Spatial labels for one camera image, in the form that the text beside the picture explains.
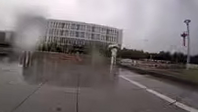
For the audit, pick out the person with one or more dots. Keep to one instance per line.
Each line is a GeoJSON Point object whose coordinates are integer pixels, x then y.
{"type": "Point", "coordinates": [114, 53]}

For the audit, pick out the large white curved building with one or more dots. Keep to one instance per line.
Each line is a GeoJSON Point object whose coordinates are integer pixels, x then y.
{"type": "Point", "coordinates": [83, 33]}

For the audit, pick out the wet grey paved plaza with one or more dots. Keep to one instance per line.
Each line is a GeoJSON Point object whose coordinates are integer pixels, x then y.
{"type": "Point", "coordinates": [67, 96]}

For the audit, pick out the row of dark trees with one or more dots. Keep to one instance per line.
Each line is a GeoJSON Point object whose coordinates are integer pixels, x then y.
{"type": "Point", "coordinates": [163, 56]}

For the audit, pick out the white painted line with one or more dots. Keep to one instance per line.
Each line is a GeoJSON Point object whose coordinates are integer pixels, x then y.
{"type": "Point", "coordinates": [157, 95]}

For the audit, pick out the red banner sign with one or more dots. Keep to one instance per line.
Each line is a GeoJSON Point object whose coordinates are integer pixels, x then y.
{"type": "Point", "coordinates": [184, 38]}

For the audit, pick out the tall grey lamp pole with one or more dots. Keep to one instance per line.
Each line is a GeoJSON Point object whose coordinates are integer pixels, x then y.
{"type": "Point", "coordinates": [187, 44]}

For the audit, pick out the wet grey road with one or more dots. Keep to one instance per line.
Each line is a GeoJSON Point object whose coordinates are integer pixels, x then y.
{"type": "Point", "coordinates": [181, 93]}

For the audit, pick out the green grass strip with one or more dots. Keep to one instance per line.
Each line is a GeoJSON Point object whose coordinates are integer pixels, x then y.
{"type": "Point", "coordinates": [194, 73]}

